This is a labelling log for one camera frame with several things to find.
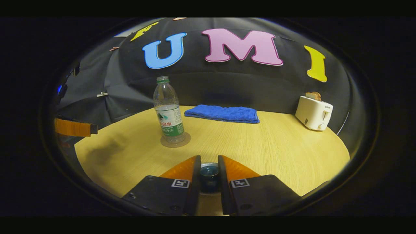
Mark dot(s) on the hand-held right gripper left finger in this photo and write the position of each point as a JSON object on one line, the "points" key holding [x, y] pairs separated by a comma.
{"points": [[162, 195]]}

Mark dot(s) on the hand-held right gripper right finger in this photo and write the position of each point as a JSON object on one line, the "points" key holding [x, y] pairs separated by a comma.
{"points": [[256, 195]]}

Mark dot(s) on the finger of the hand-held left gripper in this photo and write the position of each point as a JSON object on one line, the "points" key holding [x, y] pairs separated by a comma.
{"points": [[73, 127]]}

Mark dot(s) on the dark blue teacup lid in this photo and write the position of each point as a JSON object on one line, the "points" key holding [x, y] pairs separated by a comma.
{"points": [[209, 177]]}

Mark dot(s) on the round brown coaster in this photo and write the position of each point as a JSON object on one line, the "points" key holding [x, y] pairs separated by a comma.
{"points": [[187, 140]]}

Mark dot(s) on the clear plastic water bottle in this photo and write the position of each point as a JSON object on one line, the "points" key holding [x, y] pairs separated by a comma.
{"points": [[169, 113]]}

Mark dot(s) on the silver clip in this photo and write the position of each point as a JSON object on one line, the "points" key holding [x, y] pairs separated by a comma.
{"points": [[101, 94]]}

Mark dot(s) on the copper clip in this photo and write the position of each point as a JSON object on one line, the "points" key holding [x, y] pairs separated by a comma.
{"points": [[113, 48]]}

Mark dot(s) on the folded blue towel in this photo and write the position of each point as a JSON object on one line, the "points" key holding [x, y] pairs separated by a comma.
{"points": [[224, 113]]}

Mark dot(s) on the white toaster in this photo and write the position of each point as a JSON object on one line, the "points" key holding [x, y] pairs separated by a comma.
{"points": [[312, 113]]}

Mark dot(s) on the brown toast slice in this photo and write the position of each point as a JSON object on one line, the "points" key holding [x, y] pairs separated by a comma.
{"points": [[317, 95], [311, 96]]}

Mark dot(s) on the black backdrop cloth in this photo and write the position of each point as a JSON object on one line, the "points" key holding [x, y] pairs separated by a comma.
{"points": [[227, 81]]}

